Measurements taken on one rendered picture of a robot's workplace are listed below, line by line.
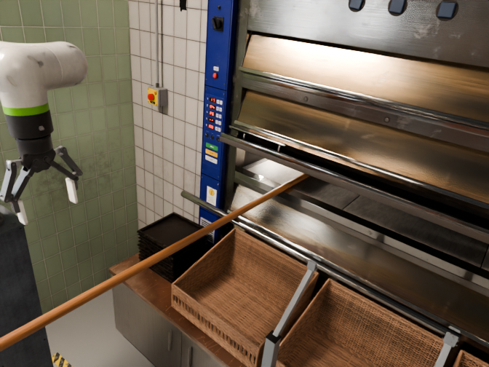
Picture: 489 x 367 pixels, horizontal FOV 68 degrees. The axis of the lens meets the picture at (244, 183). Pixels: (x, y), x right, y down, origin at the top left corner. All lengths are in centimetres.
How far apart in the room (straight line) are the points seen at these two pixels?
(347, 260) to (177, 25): 148
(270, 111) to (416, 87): 66
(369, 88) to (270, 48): 50
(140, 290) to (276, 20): 150
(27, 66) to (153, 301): 141
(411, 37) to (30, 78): 118
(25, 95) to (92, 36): 145
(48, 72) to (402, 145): 120
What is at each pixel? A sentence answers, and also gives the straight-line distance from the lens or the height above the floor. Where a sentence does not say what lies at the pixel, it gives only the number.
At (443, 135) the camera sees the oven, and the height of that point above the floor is 165.
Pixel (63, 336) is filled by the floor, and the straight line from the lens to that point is 277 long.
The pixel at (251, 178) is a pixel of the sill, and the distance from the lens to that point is 193.
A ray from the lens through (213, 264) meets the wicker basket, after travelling 210.
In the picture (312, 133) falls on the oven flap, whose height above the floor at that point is 151.
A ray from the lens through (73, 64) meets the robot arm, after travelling 101.
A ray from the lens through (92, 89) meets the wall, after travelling 239.
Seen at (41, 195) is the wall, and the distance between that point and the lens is 244.
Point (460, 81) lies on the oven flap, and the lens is 146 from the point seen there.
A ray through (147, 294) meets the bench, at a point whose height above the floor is 58.
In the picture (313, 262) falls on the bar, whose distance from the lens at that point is 140.
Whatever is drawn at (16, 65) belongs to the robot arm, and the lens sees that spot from 92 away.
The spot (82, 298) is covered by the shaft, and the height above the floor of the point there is 120.
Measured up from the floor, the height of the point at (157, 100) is 145.
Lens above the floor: 201
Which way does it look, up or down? 26 degrees down
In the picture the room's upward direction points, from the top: 6 degrees clockwise
